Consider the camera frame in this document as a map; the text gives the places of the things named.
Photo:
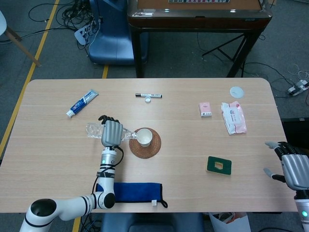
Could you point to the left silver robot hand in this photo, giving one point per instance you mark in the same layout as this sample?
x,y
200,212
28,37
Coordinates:
x,y
112,133

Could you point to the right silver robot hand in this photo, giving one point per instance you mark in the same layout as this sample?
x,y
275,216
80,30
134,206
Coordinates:
x,y
295,169

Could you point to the transparent plastic bottle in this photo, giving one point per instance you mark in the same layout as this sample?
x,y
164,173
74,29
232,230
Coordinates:
x,y
94,130

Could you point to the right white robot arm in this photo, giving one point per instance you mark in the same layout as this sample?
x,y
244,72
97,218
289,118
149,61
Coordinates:
x,y
303,212

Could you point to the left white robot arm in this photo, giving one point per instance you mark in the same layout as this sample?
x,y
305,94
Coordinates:
x,y
106,183

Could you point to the white paper cup leaf print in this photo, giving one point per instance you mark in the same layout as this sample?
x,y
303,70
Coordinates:
x,y
146,137

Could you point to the white bottle cap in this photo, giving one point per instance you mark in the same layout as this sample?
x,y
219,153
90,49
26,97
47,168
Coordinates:
x,y
148,99

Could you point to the brown woven round coaster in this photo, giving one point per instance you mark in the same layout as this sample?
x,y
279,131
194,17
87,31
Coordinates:
x,y
144,152

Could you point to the black equipment case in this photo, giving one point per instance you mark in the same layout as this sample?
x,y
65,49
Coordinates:
x,y
295,130

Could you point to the blue white toothpaste tube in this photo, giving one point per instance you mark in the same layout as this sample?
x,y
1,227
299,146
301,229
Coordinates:
x,y
80,104

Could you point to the white black marker pen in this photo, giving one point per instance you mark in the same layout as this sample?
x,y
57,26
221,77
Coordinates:
x,y
154,95

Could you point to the blue towel black trim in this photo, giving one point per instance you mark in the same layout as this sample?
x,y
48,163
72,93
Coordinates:
x,y
137,193

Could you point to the green yellow sponge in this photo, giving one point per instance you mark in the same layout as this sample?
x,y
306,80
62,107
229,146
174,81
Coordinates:
x,y
225,166

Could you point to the pink white wet wipes pack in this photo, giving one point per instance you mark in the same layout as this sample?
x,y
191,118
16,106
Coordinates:
x,y
233,118

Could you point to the grey power strip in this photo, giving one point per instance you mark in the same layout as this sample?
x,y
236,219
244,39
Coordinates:
x,y
298,87

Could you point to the white paper bag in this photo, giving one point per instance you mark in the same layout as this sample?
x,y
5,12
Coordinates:
x,y
231,223

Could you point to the pink tissue pack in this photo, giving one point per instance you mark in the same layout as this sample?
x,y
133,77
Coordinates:
x,y
205,109

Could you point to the blue chair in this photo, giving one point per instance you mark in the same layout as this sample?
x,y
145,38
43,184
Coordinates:
x,y
113,36

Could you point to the white round plastic lid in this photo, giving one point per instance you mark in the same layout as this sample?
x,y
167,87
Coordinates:
x,y
236,92

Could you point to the white power strip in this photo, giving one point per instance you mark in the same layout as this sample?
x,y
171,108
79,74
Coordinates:
x,y
80,36

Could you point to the white chair wooden legs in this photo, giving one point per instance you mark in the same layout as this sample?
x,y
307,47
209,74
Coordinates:
x,y
21,44

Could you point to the dark wooden mahjong table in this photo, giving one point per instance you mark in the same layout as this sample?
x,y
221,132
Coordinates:
x,y
198,19

